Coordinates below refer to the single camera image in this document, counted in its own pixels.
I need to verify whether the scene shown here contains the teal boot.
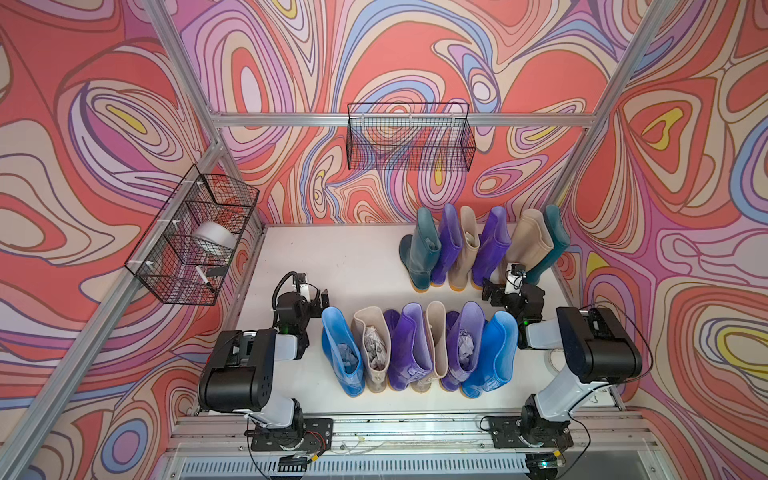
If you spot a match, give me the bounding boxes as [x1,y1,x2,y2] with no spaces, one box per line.
[398,207,442,292]
[524,204,571,285]

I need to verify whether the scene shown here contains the dark purple boot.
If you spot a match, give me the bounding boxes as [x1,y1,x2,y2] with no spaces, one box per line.
[430,204,463,286]
[471,206,511,289]

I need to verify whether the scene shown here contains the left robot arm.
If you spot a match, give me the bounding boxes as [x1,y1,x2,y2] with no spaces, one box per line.
[198,271,329,431]

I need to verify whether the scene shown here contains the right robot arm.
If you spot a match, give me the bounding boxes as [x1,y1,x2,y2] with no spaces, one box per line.
[482,280,643,445]

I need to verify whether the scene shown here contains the blue boot front left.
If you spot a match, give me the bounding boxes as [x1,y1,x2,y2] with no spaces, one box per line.
[321,307,365,397]

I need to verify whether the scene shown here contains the blue boot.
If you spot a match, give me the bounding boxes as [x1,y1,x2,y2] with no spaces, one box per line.
[461,311,519,399]
[321,307,365,397]

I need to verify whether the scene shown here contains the beige boot front left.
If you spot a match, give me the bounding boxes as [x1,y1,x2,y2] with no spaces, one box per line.
[351,306,391,393]

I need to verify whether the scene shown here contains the beige boot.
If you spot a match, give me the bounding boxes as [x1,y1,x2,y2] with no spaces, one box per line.
[448,206,480,291]
[502,209,549,272]
[351,306,391,393]
[412,301,448,393]

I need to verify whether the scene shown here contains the tape roll on table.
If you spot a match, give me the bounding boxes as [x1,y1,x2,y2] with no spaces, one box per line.
[544,348,567,376]

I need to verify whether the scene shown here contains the purple boot front right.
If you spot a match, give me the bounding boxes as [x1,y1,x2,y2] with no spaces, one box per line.
[441,302,486,392]

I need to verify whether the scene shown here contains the beige boot back right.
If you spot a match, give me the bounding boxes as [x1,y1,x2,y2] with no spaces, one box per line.
[502,209,549,272]

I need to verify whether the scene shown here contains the blue boot front right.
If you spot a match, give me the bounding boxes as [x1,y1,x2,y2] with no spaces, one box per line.
[461,311,519,399]

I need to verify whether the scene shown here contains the beige boot back left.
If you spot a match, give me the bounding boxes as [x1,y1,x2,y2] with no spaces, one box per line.
[448,206,480,291]

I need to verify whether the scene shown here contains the beige boot front right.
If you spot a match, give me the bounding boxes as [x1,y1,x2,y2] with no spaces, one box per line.
[412,301,448,393]

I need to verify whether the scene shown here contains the purple boot front left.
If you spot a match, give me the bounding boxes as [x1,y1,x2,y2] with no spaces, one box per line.
[384,303,434,391]

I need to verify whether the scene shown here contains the white marker in basket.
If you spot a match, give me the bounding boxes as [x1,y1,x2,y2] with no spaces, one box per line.
[195,265,228,291]

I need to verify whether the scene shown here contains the white tape roll in basket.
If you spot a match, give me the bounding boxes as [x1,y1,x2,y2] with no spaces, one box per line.
[191,221,237,256]

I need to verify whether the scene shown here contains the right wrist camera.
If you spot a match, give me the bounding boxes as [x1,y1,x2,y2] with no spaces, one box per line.
[505,262,527,294]

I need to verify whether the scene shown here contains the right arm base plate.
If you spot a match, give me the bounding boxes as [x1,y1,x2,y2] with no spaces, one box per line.
[480,416,574,451]

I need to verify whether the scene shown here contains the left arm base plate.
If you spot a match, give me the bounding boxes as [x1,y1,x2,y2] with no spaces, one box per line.
[245,417,334,454]

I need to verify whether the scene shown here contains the black wire basket left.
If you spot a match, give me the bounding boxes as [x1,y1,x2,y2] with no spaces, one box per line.
[125,166,260,306]

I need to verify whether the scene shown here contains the black wire basket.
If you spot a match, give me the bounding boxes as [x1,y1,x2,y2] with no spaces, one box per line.
[346,100,477,172]
[125,166,260,306]

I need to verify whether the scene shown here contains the black wire basket back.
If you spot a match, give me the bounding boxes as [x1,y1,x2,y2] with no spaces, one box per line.
[346,100,477,172]

